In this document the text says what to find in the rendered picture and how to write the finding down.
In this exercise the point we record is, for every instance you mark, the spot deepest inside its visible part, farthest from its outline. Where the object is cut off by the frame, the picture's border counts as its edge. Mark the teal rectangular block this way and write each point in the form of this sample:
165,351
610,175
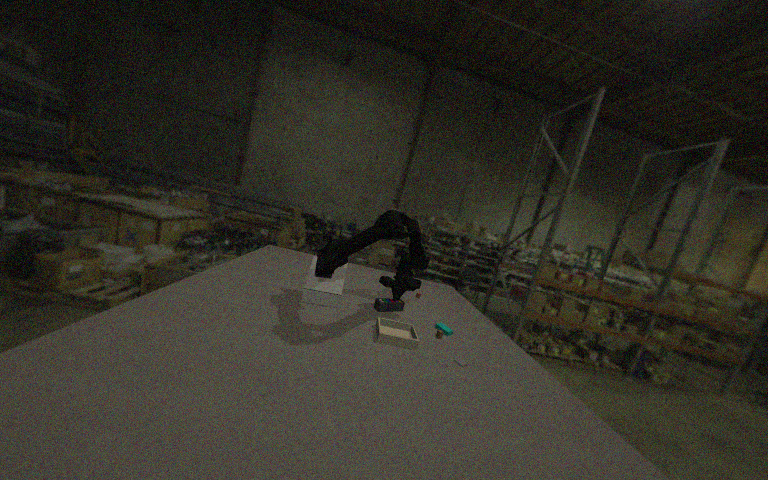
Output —
447,331

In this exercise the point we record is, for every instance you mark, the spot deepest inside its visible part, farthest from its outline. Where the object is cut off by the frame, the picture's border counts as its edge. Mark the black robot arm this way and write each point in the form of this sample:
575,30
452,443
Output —
388,226

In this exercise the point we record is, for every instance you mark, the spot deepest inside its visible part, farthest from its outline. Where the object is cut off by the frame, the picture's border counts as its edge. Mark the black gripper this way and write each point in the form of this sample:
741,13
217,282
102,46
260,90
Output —
398,288

